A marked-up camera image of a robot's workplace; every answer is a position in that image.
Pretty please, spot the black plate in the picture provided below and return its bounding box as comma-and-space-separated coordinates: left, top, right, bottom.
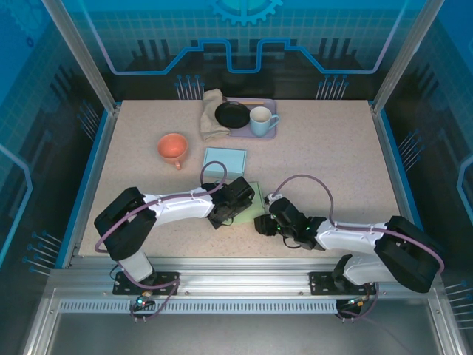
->
214, 101, 251, 129

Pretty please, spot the beige cloth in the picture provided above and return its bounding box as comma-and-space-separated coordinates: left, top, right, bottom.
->
199, 88, 232, 142

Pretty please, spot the grey metal base panel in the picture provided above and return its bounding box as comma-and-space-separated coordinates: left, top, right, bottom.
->
21, 288, 463, 355

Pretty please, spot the purple tray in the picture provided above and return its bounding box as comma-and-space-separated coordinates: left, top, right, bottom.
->
221, 96, 278, 140

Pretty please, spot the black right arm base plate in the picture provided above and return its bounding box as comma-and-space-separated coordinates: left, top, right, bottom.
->
308, 271, 377, 296

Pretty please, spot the light blue mug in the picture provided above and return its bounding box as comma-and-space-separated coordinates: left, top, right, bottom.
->
249, 106, 281, 138

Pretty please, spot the orange cup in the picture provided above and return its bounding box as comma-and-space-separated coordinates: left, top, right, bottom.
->
157, 132, 189, 171

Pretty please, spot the aluminium side rail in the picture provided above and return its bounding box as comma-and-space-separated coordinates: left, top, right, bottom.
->
61, 103, 121, 269
371, 105, 424, 269

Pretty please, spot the light green paper box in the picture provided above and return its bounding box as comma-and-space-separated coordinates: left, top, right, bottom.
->
228, 180, 267, 226

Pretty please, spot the aluminium corner post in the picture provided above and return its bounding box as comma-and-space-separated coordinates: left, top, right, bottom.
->
40, 0, 121, 114
371, 0, 446, 114

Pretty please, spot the aluminium front beam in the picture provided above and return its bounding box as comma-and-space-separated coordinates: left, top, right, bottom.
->
47, 257, 443, 297

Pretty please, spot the slotted cable duct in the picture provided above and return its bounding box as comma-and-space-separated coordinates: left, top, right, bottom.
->
58, 300, 339, 314

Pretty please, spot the light blue paper box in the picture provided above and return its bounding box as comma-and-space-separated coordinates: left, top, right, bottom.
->
202, 146, 248, 178

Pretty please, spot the cable connector with light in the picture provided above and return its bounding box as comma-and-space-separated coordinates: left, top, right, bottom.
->
129, 291, 156, 312
338, 295, 370, 314

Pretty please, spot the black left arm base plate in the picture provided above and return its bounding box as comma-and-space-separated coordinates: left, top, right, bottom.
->
112, 271, 181, 296

